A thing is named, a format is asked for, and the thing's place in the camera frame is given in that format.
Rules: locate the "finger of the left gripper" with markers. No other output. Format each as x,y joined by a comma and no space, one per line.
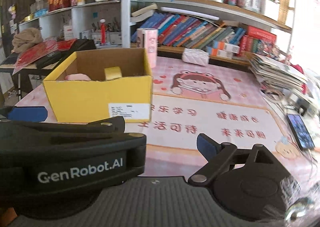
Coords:
114,124
25,113

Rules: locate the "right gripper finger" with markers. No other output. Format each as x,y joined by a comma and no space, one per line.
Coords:
218,156

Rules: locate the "yellow tape roll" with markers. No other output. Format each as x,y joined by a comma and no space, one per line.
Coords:
112,73

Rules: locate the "large pink plush pig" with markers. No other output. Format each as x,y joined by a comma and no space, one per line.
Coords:
77,77

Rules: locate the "black electronic keyboard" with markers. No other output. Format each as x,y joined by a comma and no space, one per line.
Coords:
44,65

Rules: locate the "yellow cardboard box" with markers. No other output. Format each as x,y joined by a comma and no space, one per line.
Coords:
87,101

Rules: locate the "red packaged decorations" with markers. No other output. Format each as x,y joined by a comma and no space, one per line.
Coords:
40,50

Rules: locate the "beige cloth bundle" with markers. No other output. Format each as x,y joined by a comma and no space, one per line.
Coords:
26,39

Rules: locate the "black smartphone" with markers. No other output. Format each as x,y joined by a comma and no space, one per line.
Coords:
300,132

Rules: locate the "pink cartoon cylinder cup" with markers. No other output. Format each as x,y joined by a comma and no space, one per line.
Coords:
147,38

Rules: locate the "white power strip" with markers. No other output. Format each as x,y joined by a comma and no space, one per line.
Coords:
302,105

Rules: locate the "stack of papers and notebooks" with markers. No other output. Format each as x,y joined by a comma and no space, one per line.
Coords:
273,74

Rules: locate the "white quilted pouch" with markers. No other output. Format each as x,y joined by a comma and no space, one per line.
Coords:
195,56

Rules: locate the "orange white box lower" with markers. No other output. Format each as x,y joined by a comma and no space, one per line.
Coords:
219,53

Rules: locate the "orange white box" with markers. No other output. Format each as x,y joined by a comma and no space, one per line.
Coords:
226,47
219,53

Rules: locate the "orange white box upper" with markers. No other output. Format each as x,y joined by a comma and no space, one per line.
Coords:
226,47

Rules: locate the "red dictionary book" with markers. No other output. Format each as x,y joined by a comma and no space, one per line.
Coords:
261,34

